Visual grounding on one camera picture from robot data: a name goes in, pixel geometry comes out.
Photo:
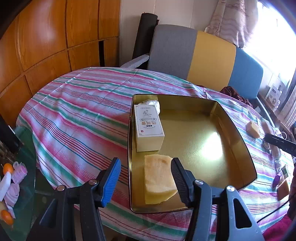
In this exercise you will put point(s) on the striped bed cover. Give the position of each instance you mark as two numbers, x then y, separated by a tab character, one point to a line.
79	123

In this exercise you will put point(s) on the yellow sponge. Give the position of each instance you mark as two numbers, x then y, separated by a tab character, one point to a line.
159	185
252	129

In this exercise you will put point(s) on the gold tin box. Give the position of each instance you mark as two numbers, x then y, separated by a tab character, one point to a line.
202	135

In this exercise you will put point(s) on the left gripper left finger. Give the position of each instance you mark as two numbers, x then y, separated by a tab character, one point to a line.
57	222

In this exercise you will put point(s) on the glass side table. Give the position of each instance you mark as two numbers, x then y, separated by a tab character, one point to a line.
24	160

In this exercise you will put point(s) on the black rolled mat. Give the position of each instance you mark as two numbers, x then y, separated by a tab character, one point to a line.
145	33

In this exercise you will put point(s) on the yellow sponge block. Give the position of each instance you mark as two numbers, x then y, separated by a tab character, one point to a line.
283	190

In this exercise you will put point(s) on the orange fruit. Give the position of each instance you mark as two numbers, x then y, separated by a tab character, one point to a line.
6	217
8	168

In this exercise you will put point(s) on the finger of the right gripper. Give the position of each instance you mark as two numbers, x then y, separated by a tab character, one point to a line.
285	145

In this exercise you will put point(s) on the white tea box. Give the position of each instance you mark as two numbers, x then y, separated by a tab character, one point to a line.
149	133

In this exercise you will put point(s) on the pink patterned curtain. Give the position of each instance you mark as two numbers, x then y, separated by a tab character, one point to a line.
234	21

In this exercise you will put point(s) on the wooden wardrobe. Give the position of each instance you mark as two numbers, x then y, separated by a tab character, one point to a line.
48	39

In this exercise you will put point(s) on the dark red garment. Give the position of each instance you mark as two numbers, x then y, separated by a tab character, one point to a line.
230	91

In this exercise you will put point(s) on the tricolour fabric chair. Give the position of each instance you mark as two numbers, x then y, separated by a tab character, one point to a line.
202	59

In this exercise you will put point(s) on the rolled beige sock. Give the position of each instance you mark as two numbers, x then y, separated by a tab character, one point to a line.
269	138

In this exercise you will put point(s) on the white plastic bag ball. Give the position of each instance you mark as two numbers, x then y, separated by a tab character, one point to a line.
152	102

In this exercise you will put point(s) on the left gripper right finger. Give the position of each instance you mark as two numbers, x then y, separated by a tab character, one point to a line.
234	220

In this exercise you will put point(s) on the pink thread roll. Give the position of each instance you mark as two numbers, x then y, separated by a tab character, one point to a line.
19	174

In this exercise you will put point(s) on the white purple carton box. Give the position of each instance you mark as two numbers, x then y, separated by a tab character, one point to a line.
273	97

